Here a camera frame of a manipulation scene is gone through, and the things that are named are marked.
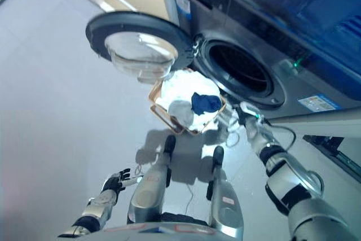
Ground white cloth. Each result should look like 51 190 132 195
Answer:
157 69 223 133

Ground silver left robot leg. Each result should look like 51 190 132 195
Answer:
126 135 177 225

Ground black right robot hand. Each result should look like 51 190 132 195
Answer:
231 101 265 125

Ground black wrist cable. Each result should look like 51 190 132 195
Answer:
262 119 325 196

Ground blue cloth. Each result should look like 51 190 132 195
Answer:
191 92 222 116

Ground silver robot legs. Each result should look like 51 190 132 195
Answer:
134 128 240 216

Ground dark metal rack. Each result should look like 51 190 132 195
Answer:
303 134 361 176

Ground round washing machine door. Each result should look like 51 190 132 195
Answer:
85 11 195 84

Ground silver robot torso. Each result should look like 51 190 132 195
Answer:
84 212 223 241

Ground woven wooden laundry basket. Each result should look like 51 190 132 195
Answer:
148 67 227 135

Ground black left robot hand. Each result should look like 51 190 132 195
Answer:
102 168 143 194

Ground silver right robot leg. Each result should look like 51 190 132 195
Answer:
205 145 245 229

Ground grey front-load washing machine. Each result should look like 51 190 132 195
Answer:
154 0 361 120

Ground silver robot leg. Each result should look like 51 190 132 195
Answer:
126 135 177 225
205 145 245 229

